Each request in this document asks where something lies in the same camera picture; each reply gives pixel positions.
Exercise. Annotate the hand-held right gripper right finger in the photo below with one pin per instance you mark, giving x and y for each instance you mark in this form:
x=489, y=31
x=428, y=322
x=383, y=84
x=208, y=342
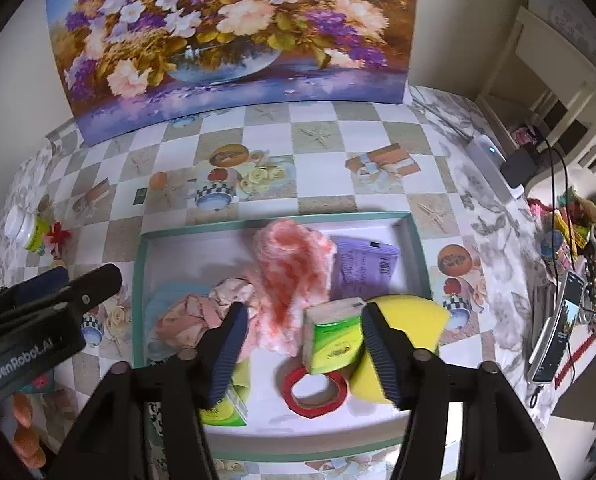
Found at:
x=382, y=355

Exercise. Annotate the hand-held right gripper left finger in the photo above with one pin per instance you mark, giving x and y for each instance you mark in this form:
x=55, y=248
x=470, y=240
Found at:
x=225, y=355

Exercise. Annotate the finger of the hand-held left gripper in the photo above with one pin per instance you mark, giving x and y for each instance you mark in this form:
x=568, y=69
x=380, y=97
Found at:
x=43, y=280
x=95, y=287

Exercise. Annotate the yellow sponge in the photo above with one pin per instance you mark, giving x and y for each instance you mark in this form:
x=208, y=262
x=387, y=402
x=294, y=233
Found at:
x=417, y=325

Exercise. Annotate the green tissue pack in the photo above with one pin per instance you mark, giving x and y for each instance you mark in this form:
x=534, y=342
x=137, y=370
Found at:
x=333, y=345
x=225, y=410

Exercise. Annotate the pale pink scrunchie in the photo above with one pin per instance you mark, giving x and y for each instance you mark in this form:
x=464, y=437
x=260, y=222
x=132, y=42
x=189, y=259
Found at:
x=188, y=315

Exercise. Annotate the light blue face mask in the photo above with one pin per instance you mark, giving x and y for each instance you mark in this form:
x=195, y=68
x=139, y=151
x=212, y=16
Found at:
x=170, y=292

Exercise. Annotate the red tape roll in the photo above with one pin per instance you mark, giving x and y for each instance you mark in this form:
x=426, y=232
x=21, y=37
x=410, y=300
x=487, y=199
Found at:
x=290, y=395

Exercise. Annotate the teal cardboard tray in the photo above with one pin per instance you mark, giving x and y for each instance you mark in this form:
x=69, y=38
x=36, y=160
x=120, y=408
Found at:
x=268, y=430

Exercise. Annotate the purple packet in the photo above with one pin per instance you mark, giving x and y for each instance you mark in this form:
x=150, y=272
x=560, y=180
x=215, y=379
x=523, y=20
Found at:
x=357, y=265

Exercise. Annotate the pink white fluffy cloth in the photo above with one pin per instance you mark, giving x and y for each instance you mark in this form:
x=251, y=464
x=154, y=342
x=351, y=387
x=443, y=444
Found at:
x=293, y=270

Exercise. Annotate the person's left hand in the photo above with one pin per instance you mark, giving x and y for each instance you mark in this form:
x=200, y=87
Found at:
x=24, y=430

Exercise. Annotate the red flower hair clip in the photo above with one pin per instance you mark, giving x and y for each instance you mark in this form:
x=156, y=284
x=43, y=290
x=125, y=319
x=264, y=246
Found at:
x=58, y=235

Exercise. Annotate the white plastic bottle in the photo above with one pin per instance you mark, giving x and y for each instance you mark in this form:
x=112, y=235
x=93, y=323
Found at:
x=20, y=225

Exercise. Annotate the smartphone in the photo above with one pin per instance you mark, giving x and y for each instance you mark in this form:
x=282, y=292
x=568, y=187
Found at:
x=557, y=330

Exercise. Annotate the red zigzag ribbon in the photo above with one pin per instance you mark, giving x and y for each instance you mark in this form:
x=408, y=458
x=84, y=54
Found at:
x=577, y=355

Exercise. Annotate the small jar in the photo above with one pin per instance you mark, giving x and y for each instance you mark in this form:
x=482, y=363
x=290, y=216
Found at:
x=552, y=247

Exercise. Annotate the white power strip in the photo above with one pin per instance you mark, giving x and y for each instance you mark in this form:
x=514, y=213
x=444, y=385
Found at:
x=485, y=152

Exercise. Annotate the black power adapter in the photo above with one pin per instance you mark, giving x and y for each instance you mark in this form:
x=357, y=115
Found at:
x=517, y=165

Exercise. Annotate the floral painting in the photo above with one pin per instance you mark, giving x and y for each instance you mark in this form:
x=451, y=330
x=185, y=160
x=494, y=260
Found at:
x=228, y=35

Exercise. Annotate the white lattice basket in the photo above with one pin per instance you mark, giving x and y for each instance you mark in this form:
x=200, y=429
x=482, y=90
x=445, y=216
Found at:
x=592, y=160

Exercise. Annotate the white chair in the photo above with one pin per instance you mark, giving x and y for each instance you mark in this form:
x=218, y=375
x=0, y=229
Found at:
x=542, y=35

